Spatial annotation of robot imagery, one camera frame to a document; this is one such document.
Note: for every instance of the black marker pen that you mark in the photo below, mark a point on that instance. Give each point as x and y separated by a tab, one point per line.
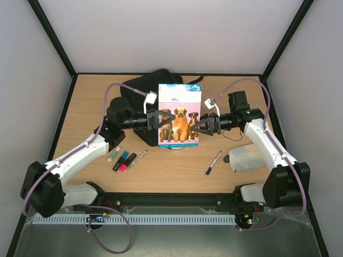
127	162

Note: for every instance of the black student backpack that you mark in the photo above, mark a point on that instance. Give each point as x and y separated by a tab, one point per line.
150	82

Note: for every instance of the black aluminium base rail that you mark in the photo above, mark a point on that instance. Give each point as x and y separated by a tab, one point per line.
226	202

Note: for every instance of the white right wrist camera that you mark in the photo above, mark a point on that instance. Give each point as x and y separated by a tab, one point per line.
211	104

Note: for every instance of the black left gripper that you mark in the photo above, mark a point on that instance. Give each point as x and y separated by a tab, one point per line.
154	123

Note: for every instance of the grey white pen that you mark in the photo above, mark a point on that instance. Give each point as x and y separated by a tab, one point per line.
137	159

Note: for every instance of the light blue slotted cable duct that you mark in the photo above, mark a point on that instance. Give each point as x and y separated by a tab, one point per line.
137	219

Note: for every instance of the dog picture book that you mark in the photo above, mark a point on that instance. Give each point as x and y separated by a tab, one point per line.
184	101

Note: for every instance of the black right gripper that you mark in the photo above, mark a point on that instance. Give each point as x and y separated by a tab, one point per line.
215	123

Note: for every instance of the pink highlighter marker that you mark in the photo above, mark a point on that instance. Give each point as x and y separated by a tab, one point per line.
122	167

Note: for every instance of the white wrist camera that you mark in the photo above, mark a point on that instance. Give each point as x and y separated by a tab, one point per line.
211	104
150	98

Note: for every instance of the blue highlighter marker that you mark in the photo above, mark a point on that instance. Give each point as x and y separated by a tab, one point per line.
122	158

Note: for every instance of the blue capped white pen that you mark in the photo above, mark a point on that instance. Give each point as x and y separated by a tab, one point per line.
213	163

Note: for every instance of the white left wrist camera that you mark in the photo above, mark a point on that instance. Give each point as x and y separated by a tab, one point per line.
150	98

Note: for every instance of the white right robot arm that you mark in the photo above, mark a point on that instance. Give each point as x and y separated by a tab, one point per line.
288	180

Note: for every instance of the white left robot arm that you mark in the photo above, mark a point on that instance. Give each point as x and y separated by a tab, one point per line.
45	186

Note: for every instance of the white green glue stick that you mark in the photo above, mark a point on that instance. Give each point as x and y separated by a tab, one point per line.
113	154

